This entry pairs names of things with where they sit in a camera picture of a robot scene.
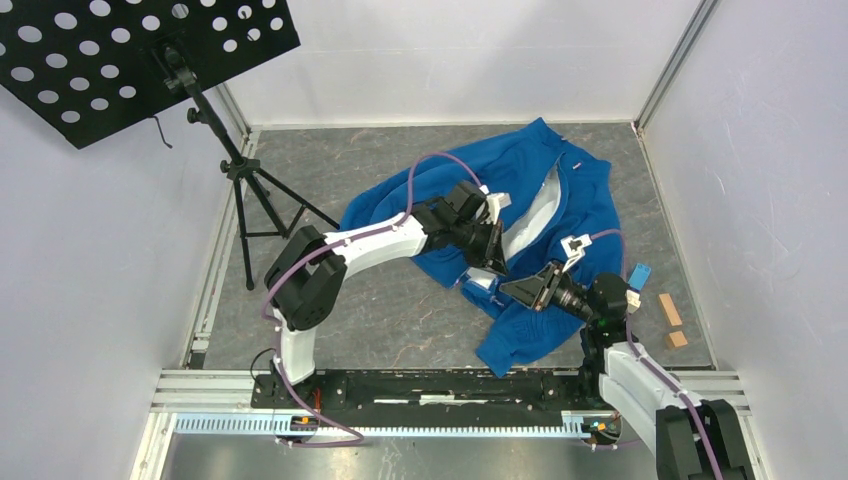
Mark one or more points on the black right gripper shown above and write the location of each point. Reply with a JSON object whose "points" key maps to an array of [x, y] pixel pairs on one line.
{"points": [[535, 290]]}

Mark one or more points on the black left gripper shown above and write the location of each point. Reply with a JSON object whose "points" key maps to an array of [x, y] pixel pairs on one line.
{"points": [[490, 255]]}

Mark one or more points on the blue zip-up jacket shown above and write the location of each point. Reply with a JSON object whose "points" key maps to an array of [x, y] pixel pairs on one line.
{"points": [[557, 190]]}

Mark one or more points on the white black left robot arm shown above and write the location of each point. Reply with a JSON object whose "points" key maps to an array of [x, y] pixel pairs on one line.
{"points": [[305, 280]]}

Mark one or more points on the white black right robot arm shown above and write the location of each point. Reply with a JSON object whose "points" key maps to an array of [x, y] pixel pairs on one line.
{"points": [[691, 437]]}

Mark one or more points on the small blue block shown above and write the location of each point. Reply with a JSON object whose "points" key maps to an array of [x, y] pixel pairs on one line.
{"points": [[639, 277]]}

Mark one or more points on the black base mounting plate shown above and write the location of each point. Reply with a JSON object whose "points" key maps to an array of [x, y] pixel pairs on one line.
{"points": [[362, 398]]}

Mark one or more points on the long wooden block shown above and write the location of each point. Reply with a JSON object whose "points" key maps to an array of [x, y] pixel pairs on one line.
{"points": [[670, 311]]}

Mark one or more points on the small wooden block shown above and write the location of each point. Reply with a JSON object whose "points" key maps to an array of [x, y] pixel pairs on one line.
{"points": [[676, 340]]}

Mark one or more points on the black perforated music stand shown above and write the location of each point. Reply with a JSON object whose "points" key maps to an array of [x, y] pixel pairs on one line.
{"points": [[93, 68]]}

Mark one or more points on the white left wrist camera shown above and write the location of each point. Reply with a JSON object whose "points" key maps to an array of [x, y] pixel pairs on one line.
{"points": [[494, 204]]}

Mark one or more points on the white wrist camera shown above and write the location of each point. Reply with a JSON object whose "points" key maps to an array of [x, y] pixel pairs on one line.
{"points": [[574, 248], [494, 204]]}

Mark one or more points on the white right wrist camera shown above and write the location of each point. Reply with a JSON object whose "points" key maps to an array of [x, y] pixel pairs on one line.
{"points": [[574, 248]]}

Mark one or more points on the aluminium frame rail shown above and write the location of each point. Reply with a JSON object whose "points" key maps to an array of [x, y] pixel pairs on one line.
{"points": [[240, 402]]}

